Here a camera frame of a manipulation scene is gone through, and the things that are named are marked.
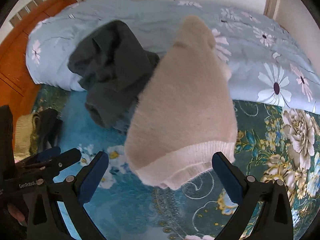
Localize person's left hand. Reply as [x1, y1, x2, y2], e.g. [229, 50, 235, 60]
[7, 203, 27, 227]

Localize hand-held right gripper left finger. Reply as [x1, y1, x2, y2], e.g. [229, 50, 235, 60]
[26, 151, 110, 240]

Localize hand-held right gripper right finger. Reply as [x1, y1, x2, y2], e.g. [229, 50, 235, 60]
[211, 151, 294, 240]

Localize black cloth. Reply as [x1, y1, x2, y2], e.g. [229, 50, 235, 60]
[35, 109, 63, 153]

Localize green floral blanket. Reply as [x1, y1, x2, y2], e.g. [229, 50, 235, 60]
[31, 84, 320, 240]

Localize dark grey garment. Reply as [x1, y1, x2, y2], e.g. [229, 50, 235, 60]
[67, 20, 160, 133]

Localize pink fuzzy sweater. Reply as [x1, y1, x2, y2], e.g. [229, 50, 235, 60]
[124, 15, 238, 190]

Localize light blue floral duvet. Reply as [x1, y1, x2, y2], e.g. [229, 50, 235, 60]
[26, 0, 320, 115]

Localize yellow-green cloth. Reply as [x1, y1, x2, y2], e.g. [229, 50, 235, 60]
[14, 114, 41, 157]

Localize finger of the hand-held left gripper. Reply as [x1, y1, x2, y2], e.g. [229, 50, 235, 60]
[24, 147, 62, 166]
[37, 148, 82, 178]

